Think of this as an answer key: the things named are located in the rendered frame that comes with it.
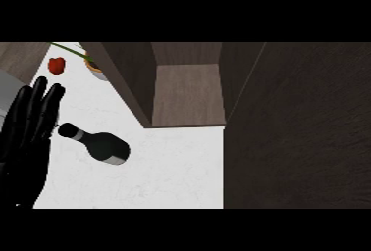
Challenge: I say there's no dark wine bottle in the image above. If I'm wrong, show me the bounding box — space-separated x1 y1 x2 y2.
57 122 132 166

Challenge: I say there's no green plant leaf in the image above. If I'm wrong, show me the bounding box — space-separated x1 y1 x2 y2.
49 42 100 64

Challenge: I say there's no white plant pot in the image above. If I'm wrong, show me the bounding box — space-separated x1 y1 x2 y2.
83 51 111 82

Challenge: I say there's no brown wooden cabinet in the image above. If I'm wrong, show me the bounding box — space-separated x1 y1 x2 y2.
80 42 267 129

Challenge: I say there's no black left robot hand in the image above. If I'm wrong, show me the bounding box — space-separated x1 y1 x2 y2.
0 75 67 210

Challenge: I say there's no red bell pepper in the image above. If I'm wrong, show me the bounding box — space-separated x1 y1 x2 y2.
46 56 68 75

